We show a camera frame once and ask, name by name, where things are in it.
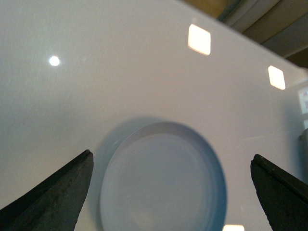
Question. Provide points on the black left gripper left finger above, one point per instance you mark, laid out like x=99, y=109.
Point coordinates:
x=54, y=204

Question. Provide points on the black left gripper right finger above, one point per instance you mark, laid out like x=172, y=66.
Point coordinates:
x=283, y=197

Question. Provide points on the light blue round plate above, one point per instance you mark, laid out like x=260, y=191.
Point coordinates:
x=163, y=177

